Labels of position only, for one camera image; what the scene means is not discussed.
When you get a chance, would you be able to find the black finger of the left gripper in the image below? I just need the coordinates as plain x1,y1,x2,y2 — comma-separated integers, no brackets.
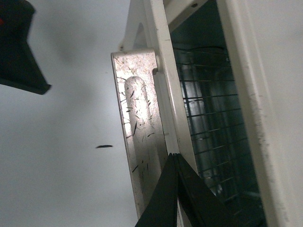
0,0,51,95

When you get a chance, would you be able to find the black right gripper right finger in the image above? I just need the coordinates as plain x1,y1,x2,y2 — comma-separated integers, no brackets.
176,154,267,227

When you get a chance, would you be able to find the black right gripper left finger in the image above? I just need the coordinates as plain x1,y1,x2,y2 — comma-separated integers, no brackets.
136,154,178,227

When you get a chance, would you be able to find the beige metallic door handle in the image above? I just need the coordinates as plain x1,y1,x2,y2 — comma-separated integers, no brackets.
111,49,168,217

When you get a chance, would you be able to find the cream oven door with window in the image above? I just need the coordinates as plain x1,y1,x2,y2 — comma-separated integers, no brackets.
119,0,197,169

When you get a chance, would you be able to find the cream toaster oven body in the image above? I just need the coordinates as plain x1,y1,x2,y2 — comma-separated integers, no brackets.
170,0,303,227

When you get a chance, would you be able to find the wire oven rack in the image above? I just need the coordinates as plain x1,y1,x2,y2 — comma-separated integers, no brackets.
174,47,256,210

